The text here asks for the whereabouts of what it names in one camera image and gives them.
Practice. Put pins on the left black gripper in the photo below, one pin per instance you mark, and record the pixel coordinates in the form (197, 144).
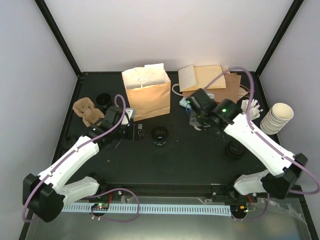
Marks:
(132, 136)

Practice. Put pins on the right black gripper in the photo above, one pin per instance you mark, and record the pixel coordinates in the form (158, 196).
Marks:
(193, 120)

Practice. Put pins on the single black paper cup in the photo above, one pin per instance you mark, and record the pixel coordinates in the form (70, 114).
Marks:
(159, 135)

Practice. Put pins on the orange paper bag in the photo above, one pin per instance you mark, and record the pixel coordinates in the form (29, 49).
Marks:
(192, 78)
(148, 90)

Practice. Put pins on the black printed paper cup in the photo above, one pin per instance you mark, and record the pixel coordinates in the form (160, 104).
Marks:
(104, 101)

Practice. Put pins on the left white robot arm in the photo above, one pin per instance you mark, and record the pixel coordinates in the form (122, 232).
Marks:
(47, 193)

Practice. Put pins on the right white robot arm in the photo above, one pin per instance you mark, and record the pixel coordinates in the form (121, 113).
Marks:
(282, 169)

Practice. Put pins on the white paper cup stack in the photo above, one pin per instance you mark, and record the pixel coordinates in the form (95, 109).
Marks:
(199, 128)

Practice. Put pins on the brown kraft paper bag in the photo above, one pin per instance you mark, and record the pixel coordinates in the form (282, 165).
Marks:
(233, 90)

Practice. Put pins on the right black lid stack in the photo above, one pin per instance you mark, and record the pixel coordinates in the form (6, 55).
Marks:
(234, 150)

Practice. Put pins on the black lid stack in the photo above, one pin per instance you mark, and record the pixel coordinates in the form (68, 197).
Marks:
(234, 150)
(68, 142)

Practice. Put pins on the brown pulp cup carrier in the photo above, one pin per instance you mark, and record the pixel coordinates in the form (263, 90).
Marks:
(85, 109)

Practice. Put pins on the left black lid stack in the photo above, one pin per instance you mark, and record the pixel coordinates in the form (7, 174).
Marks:
(68, 142)

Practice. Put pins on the tilted paper cup stack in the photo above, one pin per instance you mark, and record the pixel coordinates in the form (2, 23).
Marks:
(276, 118)

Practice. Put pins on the small circuit board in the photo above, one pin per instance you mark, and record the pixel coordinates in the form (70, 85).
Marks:
(100, 207)

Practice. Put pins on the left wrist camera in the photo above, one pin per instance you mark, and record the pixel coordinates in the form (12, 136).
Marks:
(129, 115)

